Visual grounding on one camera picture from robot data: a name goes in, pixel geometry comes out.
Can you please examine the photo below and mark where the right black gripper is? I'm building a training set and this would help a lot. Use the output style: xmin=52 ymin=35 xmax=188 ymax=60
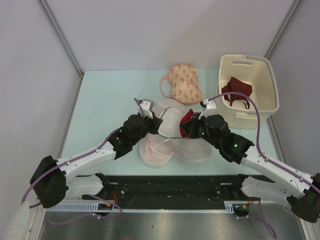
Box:
xmin=181 ymin=112 xmax=221 ymax=150

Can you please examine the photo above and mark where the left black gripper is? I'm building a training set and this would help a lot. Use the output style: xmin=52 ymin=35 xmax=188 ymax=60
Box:
xmin=130 ymin=111 xmax=162 ymax=146

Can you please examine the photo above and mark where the grey trimmed mesh laundry bag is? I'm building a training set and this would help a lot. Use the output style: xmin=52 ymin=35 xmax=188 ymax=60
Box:
xmin=158 ymin=106 xmax=213 ymax=163

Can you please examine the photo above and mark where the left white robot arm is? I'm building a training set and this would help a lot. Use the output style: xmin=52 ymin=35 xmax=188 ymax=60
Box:
xmin=29 ymin=112 xmax=163 ymax=209

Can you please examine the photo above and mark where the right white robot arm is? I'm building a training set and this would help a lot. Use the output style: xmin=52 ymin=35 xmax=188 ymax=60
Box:
xmin=179 ymin=110 xmax=320 ymax=223

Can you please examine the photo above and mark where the pink mesh bag front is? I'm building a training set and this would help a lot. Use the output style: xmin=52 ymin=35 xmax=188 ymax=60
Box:
xmin=139 ymin=133 xmax=177 ymax=168

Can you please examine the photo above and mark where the pink mesh bag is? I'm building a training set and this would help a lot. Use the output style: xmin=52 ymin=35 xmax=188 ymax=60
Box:
xmin=155 ymin=98 xmax=185 ymax=114
xmin=139 ymin=133 xmax=177 ymax=168

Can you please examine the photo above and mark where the pink mesh bag middle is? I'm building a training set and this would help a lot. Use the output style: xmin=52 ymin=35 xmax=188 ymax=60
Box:
xmin=155 ymin=98 xmax=185 ymax=114

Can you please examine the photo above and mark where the floral orange laundry bag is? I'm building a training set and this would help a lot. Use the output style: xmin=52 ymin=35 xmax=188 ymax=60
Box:
xmin=159 ymin=64 xmax=203 ymax=105

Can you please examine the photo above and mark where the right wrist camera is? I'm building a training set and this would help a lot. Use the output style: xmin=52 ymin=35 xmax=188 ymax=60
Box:
xmin=198 ymin=99 xmax=217 ymax=120

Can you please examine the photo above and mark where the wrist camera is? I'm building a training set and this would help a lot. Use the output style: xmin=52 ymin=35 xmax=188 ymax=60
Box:
xmin=136 ymin=98 xmax=154 ymax=119
xmin=198 ymin=99 xmax=217 ymax=120

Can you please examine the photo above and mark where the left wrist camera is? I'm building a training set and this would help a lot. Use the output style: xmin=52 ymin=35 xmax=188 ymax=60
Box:
xmin=136 ymin=98 xmax=154 ymax=119

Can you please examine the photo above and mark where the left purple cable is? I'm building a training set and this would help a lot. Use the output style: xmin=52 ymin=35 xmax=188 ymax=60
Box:
xmin=21 ymin=97 xmax=153 ymax=225

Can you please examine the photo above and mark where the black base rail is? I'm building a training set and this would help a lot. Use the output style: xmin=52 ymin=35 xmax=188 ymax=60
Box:
xmin=96 ymin=173 xmax=255 ymax=204

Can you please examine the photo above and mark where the white slotted cable duct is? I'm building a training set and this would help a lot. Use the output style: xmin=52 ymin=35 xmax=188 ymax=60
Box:
xmin=47 ymin=199 xmax=254 ymax=213

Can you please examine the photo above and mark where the right aluminium frame post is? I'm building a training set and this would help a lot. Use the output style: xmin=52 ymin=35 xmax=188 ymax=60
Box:
xmin=264 ymin=0 xmax=303 ymax=59

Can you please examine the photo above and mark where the aluminium frame post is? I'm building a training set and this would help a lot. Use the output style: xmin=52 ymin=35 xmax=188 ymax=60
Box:
xmin=264 ymin=0 xmax=303 ymax=59
xmin=37 ymin=0 xmax=84 ymax=77

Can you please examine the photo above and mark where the left aluminium frame post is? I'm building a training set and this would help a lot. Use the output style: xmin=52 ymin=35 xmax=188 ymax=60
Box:
xmin=37 ymin=0 xmax=84 ymax=77

